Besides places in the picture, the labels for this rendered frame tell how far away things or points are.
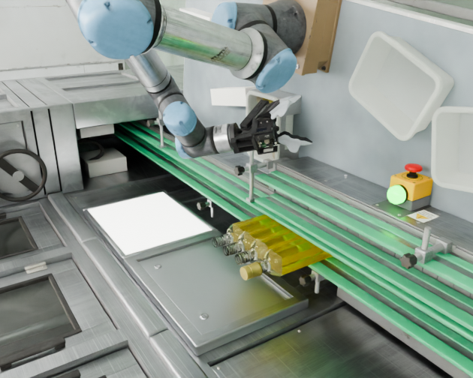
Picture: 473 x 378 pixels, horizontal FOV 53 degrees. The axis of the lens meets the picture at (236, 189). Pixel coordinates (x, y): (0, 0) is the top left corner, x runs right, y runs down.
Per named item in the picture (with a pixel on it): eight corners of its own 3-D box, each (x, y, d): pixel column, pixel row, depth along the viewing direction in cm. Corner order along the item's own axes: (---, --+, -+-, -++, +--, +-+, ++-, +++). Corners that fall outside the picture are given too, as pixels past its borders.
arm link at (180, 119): (150, 102, 119) (169, 124, 129) (168, 133, 114) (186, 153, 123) (176, 84, 119) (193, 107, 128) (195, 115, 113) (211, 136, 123)
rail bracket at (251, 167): (266, 194, 150) (233, 203, 144) (268, 142, 143) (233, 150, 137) (272, 197, 148) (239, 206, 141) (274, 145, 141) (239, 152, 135)
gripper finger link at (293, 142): (308, 161, 126) (275, 151, 124) (307, 147, 130) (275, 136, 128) (312, 153, 124) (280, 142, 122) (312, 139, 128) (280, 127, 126)
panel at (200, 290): (164, 196, 197) (82, 215, 180) (164, 189, 196) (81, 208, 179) (308, 307, 127) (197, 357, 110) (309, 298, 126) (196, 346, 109)
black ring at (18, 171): (48, 191, 195) (-8, 203, 185) (40, 142, 187) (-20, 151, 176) (51, 196, 192) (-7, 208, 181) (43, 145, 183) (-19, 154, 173)
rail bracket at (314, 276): (332, 280, 133) (296, 295, 126) (335, 258, 130) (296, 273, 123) (343, 286, 129) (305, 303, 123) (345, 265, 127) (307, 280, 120)
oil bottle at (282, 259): (321, 247, 133) (259, 269, 122) (323, 229, 131) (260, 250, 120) (335, 256, 129) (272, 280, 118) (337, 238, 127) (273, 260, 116)
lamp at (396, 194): (391, 199, 115) (383, 202, 114) (393, 181, 114) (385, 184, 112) (406, 205, 112) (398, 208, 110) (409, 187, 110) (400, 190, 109)
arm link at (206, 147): (172, 151, 125) (185, 165, 132) (212, 144, 122) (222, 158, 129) (173, 125, 128) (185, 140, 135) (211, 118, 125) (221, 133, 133)
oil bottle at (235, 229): (283, 223, 147) (224, 242, 136) (284, 207, 144) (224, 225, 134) (294, 231, 142) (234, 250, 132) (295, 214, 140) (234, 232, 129)
